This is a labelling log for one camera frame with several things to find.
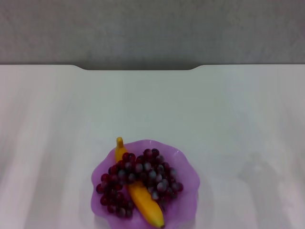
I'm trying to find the purple wavy plastic plate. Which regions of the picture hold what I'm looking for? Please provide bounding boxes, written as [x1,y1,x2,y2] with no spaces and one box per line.
[91,139,201,229]

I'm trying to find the dark red grape bunch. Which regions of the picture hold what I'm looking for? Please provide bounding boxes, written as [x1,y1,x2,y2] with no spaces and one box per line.
[95,148,184,219]

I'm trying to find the yellow banana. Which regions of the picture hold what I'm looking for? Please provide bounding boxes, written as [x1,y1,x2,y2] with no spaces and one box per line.
[115,136,165,229]

